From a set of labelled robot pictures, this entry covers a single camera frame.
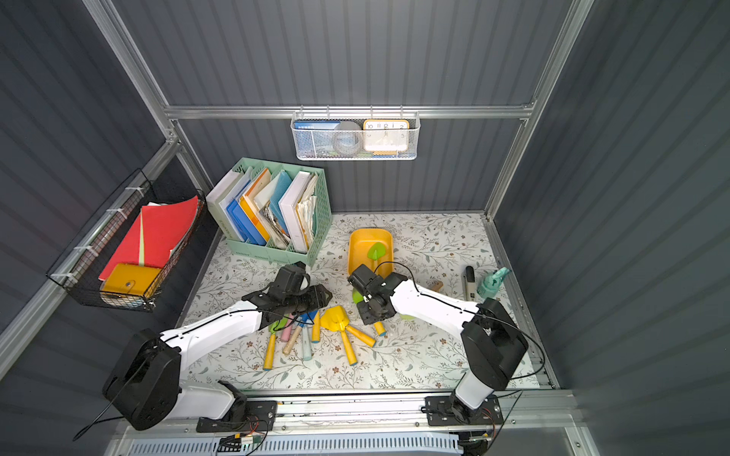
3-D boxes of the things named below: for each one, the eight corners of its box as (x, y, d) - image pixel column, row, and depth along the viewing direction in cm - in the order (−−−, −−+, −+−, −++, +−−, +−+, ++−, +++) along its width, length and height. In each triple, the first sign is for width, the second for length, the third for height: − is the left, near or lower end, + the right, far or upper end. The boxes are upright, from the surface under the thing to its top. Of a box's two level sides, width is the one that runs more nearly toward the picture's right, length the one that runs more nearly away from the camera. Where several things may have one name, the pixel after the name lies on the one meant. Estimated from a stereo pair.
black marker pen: (464, 300, 97) (468, 292, 93) (463, 273, 104) (467, 264, 100) (472, 301, 97) (476, 293, 93) (470, 274, 104) (474, 265, 100)
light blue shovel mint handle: (303, 361, 85) (302, 359, 83) (304, 322, 92) (302, 320, 91) (312, 360, 85) (311, 358, 83) (312, 321, 93) (311, 319, 91)
